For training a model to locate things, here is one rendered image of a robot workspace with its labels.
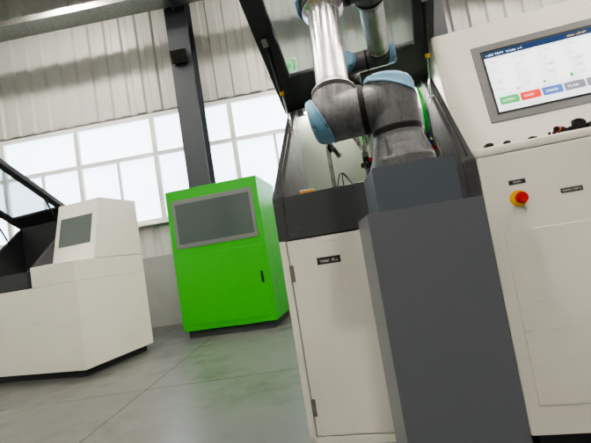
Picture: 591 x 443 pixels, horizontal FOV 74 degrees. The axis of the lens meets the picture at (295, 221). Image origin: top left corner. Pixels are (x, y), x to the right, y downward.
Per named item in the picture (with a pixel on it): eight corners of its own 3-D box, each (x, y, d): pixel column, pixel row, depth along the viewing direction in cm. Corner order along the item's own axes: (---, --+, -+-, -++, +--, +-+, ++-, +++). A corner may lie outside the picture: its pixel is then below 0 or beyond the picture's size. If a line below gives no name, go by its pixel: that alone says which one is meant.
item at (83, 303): (-53, 395, 339) (-74, 170, 354) (59, 357, 443) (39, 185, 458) (61, 388, 300) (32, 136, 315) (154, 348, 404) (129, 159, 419)
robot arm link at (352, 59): (361, 43, 142) (365, 56, 153) (331, 52, 145) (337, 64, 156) (366, 63, 142) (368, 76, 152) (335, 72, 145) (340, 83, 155)
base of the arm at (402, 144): (445, 156, 86) (437, 112, 87) (376, 168, 87) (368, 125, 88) (427, 170, 101) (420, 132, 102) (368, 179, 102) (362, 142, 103)
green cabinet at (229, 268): (184, 340, 422) (164, 192, 434) (213, 324, 502) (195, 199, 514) (278, 328, 404) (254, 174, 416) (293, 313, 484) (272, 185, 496)
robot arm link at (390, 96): (423, 115, 87) (412, 57, 88) (363, 130, 91) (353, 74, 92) (421, 129, 99) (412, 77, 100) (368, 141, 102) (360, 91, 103)
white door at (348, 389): (316, 437, 136) (284, 242, 141) (317, 433, 138) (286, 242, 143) (520, 427, 121) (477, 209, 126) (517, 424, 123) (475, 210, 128)
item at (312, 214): (288, 240, 141) (281, 197, 142) (292, 240, 145) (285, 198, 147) (471, 209, 127) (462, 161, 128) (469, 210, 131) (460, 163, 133)
